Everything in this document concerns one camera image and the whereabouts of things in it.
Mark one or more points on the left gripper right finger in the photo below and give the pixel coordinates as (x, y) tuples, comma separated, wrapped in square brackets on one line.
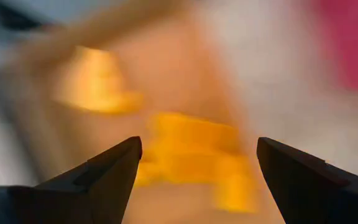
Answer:
[(315, 193)]

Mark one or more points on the orange translucent plastic bin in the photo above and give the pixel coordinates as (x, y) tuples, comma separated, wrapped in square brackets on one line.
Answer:
[(172, 62)]

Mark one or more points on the red translucent plastic bin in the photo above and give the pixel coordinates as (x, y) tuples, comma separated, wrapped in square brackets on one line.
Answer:
[(353, 40)]

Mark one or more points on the large orange-yellow toy block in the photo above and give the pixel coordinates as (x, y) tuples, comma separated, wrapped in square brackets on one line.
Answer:
[(191, 149)]

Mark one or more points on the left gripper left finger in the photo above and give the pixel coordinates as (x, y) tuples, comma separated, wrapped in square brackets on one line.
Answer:
[(98, 186)]

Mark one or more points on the yellow toy block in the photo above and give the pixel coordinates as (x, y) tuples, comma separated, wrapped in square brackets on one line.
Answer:
[(95, 84)]

